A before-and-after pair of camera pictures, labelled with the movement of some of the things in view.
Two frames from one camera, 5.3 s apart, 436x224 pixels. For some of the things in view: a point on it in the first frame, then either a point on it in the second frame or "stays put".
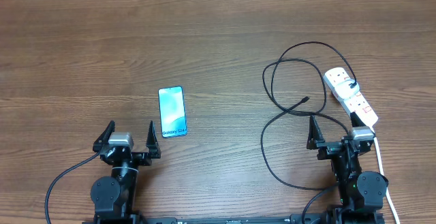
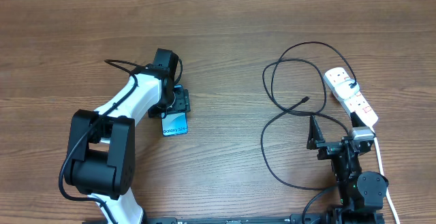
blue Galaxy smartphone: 172,105 stays put
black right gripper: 328,148 stays put
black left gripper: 144,158 -> 182,103
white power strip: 356,105 stays put
